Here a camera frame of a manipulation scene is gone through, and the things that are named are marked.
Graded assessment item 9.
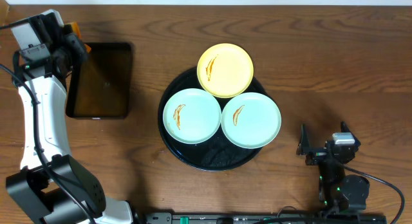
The yellow dirty plate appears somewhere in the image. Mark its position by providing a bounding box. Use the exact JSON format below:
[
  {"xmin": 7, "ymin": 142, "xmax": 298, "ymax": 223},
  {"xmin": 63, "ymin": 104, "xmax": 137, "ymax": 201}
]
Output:
[{"xmin": 196, "ymin": 43, "xmax": 254, "ymax": 98}]

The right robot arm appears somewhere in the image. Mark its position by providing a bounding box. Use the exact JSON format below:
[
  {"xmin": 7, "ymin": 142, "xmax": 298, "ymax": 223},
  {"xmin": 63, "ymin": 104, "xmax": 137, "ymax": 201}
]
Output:
[{"xmin": 297, "ymin": 122, "xmax": 370, "ymax": 217}]

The pale green plate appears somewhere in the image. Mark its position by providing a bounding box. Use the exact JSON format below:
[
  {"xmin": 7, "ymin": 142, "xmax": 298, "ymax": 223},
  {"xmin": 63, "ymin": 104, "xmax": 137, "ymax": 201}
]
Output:
[
  {"xmin": 221, "ymin": 92, "xmax": 282, "ymax": 149},
  {"xmin": 161, "ymin": 88, "xmax": 221, "ymax": 144}
]

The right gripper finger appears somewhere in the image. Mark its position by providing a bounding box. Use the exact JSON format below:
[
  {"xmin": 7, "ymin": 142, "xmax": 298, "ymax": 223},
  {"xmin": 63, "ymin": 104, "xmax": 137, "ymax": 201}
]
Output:
[
  {"xmin": 296, "ymin": 124, "xmax": 310, "ymax": 155},
  {"xmin": 340, "ymin": 121, "xmax": 358, "ymax": 141}
]

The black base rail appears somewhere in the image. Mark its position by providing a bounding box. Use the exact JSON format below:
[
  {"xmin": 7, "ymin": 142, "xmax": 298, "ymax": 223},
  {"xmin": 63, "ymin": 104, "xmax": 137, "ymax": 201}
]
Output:
[{"xmin": 136, "ymin": 211, "xmax": 387, "ymax": 224}]

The orange green scrub sponge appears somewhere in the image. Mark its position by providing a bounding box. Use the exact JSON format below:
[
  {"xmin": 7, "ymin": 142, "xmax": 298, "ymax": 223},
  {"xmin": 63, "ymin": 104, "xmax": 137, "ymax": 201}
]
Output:
[{"xmin": 68, "ymin": 22, "xmax": 91, "ymax": 53}]

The round black serving tray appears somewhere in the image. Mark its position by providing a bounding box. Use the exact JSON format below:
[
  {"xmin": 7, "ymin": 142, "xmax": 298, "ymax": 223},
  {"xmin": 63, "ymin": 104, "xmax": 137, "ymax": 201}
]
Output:
[{"xmin": 158, "ymin": 67, "xmax": 261, "ymax": 171}]

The black rectangular water tray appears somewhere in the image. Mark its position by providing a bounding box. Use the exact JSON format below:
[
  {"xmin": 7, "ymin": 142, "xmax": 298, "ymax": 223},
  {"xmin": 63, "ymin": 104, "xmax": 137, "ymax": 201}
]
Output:
[{"xmin": 66, "ymin": 42, "xmax": 133, "ymax": 120}]

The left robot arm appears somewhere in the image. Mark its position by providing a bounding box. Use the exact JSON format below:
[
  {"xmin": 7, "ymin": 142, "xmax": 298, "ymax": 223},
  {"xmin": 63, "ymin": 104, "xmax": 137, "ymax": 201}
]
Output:
[{"xmin": 6, "ymin": 10, "xmax": 135, "ymax": 224}]

